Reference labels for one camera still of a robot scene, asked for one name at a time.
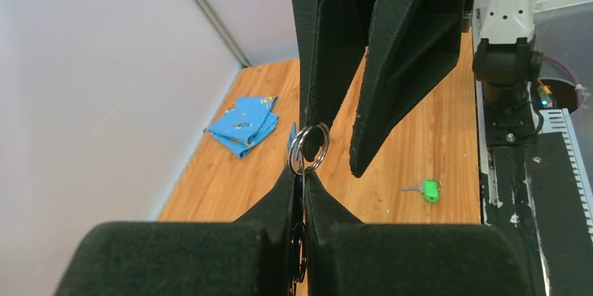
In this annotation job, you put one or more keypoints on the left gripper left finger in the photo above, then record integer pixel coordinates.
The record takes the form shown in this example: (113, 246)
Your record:
(248, 256)

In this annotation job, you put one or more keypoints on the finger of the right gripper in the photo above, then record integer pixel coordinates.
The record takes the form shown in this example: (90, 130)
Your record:
(413, 45)
(332, 36)

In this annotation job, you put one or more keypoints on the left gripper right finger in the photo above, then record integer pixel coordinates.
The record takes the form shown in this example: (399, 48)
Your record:
(349, 257)

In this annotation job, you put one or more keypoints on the key with green tag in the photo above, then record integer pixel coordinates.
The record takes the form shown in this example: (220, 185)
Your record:
(430, 188)

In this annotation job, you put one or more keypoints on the metal split keyring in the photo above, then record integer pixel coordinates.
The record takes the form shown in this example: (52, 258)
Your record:
(309, 149)

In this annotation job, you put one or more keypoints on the key with blue tag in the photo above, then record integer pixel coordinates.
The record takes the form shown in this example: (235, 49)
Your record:
(292, 135)

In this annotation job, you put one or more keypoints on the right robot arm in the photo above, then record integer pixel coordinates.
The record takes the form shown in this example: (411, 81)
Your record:
(507, 64)

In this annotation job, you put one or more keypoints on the folded blue cloth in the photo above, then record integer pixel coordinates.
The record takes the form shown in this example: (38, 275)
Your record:
(245, 125)

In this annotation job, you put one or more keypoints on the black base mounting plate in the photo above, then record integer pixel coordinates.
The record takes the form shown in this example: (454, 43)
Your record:
(529, 193)

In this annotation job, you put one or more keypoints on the white slotted cable duct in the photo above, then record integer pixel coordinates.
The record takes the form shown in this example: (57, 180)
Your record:
(559, 120)

